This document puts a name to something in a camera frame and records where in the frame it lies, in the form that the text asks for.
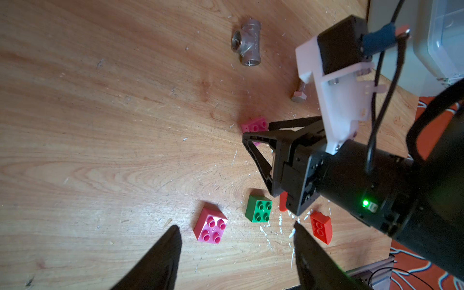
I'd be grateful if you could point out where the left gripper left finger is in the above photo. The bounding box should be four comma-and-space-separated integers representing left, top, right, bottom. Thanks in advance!
112, 225, 182, 290

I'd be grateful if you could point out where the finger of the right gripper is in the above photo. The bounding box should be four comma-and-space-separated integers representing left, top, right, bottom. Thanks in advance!
268, 116, 322, 131
242, 132, 279, 196

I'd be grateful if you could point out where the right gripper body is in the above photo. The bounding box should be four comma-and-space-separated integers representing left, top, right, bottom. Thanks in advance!
272, 128, 413, 232

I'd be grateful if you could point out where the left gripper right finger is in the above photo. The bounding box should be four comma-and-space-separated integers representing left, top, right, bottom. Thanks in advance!
294, 222, 370, 290

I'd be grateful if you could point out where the red square lego brick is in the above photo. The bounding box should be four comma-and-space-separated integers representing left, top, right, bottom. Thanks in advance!
279, 192, 288, 212

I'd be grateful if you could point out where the pink lego brick top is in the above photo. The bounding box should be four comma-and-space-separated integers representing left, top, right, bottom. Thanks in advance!
240, 117, 268, 133

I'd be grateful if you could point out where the pink lego brick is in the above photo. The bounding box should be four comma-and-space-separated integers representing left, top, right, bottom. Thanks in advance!
193, 207, 228, 245
240, 117, 268, 133

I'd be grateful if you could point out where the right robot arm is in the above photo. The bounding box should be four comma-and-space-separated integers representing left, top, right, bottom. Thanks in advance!
242, 82, 464, 279

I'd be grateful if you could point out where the green lego brick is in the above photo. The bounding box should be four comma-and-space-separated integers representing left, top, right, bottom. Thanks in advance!
245, 195, 273, 223

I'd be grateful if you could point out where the red sloped lego brick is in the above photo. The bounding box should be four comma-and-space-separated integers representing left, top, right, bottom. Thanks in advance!
310, 211, 333, 245

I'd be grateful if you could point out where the metal bolt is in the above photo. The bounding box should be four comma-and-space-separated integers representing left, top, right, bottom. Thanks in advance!
291, 80, 308, 103

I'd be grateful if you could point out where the metal pipe tee fitting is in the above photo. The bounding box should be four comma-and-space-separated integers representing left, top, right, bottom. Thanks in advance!
231, 19, 261, 66

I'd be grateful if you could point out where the grey plastic storage box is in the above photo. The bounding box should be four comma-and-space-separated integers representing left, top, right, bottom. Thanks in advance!
367, 0, 464, 98

